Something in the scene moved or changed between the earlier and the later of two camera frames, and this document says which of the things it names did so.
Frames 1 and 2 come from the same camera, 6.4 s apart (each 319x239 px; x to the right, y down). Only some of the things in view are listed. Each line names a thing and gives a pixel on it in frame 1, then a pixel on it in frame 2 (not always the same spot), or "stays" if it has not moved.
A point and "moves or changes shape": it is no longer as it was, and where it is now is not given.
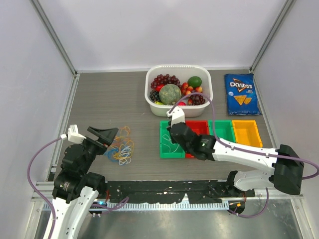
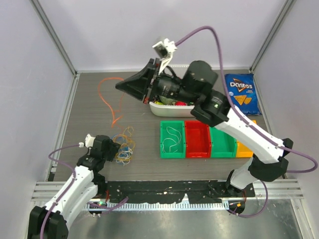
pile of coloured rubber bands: (169, 140) moves or changes shape
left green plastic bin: (167, 148) stays
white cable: (125, 153) stays
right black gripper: (173, 140) -> (138, 85)
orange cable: (124, 133) -> (113, 113)
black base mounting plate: (198, 191) stays
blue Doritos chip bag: (242, 98) stays
